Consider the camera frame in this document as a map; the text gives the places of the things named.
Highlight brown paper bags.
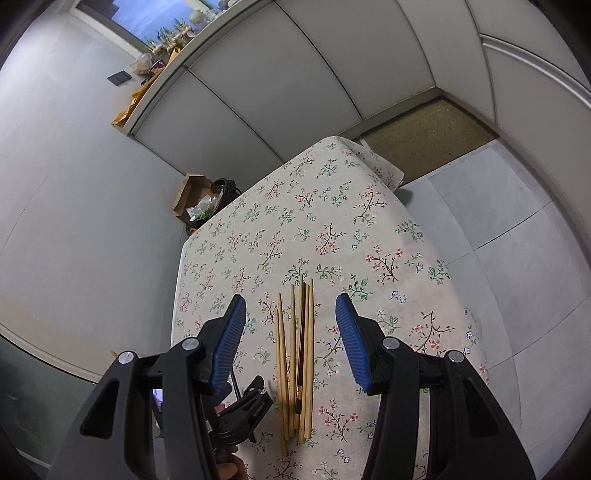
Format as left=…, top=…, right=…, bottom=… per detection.
left=111, top=46, right=183, bottom=128

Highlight black trash bin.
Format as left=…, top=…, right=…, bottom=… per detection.
left=185, top=178, right=244, bottom=236

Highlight sprouting green plants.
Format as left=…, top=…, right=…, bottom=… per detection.
left=147, top=16, right=205, bottom=55

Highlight white kitchen cabinet row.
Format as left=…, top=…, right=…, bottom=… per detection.
left=130, top=0, right=591, bottom=168

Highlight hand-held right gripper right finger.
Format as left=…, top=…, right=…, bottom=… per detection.
left=335, top=292, right=536, bottom=480

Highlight clear plastic bag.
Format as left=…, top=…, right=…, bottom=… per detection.
left=129, top=52, right=154, bottom=75

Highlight bundle of wooden chopsticks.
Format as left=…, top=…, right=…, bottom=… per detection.
left=274, top=278, right=317, bottom=457

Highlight woven doormat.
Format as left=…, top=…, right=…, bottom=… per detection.
left=360, top=97, right=500, bottom=185

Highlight brown cardboard box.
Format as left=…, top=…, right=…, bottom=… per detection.
left=172, top=173, right=214, bottom=219

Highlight dark chopstick with gold band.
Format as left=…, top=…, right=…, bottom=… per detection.
left=294, top=285, right=309, bottom=415

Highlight kitchen window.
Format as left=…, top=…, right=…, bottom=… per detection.
left=76, top=0, right=222, bottom=48

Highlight person's left hand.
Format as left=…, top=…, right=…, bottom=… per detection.
left=217, top=445, right=250, bottom=480

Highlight floral tablecloth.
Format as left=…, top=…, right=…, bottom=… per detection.
left=171, top=136, right=491, bottom=480

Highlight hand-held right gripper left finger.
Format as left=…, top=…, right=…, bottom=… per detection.
left=46, top=294, right=247, bottom=480

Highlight crumpled plastic waste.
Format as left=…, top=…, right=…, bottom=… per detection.
left=186, top=193, right=221, bottom=223

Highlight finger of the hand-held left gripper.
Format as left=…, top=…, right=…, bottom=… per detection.
left=215, top=392, right=273, bottom=446
left=235, top=376, right=266, bottom=403

